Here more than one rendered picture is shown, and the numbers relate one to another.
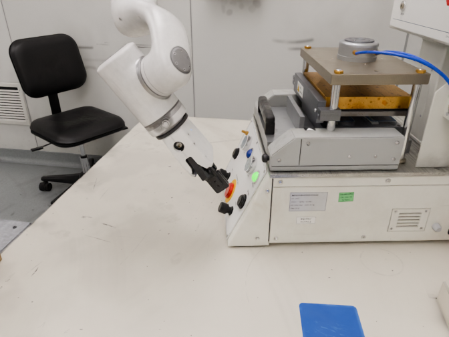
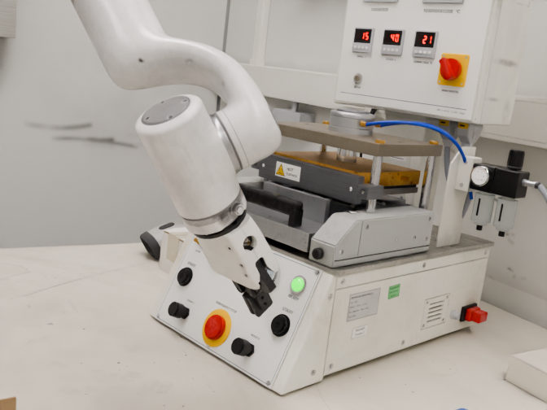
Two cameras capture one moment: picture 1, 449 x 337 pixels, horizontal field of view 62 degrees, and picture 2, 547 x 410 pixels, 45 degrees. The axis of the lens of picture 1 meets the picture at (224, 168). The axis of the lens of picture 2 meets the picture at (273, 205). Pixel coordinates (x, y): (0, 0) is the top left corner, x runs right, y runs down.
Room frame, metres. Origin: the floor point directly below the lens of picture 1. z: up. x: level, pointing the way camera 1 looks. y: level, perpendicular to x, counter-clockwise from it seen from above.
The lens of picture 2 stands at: (0.03, 0.62, 1.20)
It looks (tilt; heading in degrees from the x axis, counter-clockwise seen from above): 11 degrees down; 317
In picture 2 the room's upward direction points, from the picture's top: 7 degrees clockwise
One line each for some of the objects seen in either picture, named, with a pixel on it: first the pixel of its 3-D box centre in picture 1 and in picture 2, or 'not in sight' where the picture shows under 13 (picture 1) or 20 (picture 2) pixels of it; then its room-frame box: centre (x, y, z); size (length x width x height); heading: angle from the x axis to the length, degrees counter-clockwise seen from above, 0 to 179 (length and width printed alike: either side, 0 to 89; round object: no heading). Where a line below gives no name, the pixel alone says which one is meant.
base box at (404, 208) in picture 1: (337, 176); (334, 282); (0.79, -0.27, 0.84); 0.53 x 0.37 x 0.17; 92
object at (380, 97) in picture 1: (353, 80); (349, 157); (0.80, -0.28, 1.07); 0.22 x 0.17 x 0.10; 2
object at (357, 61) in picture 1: (372, 73); (368, 148); (0.79, -0.31, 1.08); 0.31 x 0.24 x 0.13; 2
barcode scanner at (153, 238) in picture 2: not in sight; (183, 238); (1.27, -0.27, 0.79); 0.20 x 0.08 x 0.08; 80
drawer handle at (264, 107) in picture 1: (265, 114); (265, 203); (0.80, -0.09, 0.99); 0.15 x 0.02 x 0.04; 2
